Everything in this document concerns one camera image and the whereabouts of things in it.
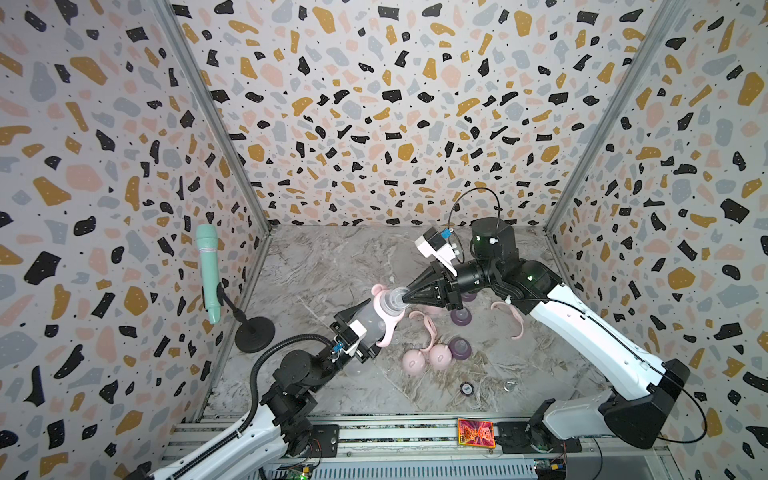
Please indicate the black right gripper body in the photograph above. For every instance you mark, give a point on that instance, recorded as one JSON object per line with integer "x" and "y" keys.
{"x": 459, "y": 286}

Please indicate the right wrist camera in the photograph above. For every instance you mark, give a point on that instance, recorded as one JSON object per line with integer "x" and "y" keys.
{"x": 435, "y": 243}

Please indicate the clear baby bottle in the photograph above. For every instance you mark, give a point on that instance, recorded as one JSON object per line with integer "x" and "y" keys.
{"x": 381, "y": 316}

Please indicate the clear straw disc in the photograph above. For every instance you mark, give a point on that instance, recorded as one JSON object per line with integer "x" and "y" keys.
{"x": 399, "y": 295}

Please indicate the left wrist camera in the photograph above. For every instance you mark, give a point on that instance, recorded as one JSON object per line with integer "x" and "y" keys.
{"x": 348, "y": 337}

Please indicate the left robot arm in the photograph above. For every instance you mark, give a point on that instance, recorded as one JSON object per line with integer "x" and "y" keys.
{"x": 277, "y": 422}

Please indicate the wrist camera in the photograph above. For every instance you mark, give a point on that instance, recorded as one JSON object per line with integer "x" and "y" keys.
{"x": 348, "y": 337}
{"x": 435, "y": 243}

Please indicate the small black round cap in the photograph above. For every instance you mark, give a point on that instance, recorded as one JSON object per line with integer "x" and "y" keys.
{"x": 467, "y": 389}

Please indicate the mint green microphone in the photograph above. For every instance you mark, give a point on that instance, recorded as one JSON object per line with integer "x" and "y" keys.
{"x": 207, "y": 244}

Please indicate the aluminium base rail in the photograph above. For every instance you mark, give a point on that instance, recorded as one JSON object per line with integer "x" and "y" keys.
{"x": 423, "y": 446}

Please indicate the pink bottle cap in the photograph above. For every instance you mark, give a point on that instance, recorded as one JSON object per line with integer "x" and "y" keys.
{"x": 414, "y": 362}
{"x": 440, "y": 357}
{"x": 432, "y": 310}

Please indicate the orange pink card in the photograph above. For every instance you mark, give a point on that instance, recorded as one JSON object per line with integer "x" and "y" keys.
{"x": 476, "y": 433}

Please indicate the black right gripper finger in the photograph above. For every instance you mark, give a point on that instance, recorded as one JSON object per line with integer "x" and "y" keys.
{"x": 431, "y": 296}
{"x": 432, "y": 276}

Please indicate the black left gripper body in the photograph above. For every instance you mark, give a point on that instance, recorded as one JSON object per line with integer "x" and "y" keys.
{"x": 364, "y": 354}

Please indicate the black microphone stand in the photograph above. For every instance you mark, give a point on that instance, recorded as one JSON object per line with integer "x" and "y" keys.
{"x": 253, "y": 334}

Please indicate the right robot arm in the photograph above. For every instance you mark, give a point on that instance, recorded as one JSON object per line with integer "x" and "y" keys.
{"x": 643, "y": 388}

